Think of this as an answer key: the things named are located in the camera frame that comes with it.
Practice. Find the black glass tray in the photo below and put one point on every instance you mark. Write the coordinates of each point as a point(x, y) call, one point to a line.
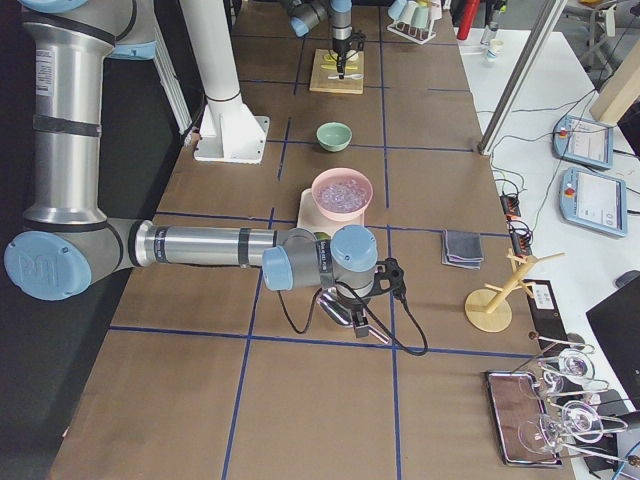
point(512, 402)

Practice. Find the red bottle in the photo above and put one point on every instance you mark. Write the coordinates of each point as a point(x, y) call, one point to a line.
point(467, 19)

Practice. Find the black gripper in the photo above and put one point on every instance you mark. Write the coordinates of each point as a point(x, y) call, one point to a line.
point(351, 301)
point(341, 49)

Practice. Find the aluminium frame post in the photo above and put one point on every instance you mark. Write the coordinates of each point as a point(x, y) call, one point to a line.
point(539, 34)

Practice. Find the steel ice scoop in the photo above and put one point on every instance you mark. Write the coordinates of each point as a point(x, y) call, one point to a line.
point(328, 302)

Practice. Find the wine glass far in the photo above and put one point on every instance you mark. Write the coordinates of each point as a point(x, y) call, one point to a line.
point(571, 372)

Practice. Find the wine glass near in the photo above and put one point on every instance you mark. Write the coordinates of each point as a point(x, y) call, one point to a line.
point(577, 428)

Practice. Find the far teach pendant tablet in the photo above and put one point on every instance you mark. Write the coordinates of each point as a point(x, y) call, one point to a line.
point(584, 141)

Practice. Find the near teach pendant tablet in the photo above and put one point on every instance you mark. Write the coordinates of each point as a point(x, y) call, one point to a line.
point(594, 201)

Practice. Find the wire cup rack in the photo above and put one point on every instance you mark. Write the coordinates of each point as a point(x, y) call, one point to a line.
point(414, 20)

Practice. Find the wooden cup tree stand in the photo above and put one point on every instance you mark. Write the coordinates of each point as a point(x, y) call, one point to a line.
point(487, 308)

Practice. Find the wine glass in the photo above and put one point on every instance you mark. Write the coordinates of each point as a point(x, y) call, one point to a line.
point(571, 372)
point(577, 428)

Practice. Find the white plastic spoon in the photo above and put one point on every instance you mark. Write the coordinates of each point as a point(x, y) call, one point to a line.
point(355, 76)

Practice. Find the paper cup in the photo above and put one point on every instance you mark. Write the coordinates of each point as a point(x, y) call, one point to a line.
point(493, 49)

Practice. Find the clear ice cubes pile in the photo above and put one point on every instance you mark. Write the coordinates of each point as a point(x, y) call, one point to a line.
point(344, 196)

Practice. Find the green bowl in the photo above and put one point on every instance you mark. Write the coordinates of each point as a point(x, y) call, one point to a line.
point(334, 136)

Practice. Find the white mounting column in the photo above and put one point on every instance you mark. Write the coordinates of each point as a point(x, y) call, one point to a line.
point(229, 131)

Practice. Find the teach pendant tablet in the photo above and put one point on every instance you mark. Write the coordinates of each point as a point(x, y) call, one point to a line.
point(594, 201)
point(584, 141)

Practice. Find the cream serving tray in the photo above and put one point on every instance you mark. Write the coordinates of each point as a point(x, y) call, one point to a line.
point(310, 218)

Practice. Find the gray folded cloth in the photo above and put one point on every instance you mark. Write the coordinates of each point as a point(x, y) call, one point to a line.
point(462, 249)

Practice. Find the black power strip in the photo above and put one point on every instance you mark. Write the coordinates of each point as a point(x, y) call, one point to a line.
point(520, 233)

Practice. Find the pink bowl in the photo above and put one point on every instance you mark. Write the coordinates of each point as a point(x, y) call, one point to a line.
point(337, 175)

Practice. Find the bamboo cutting board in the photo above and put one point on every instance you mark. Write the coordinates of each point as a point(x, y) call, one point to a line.
point(325, 77)

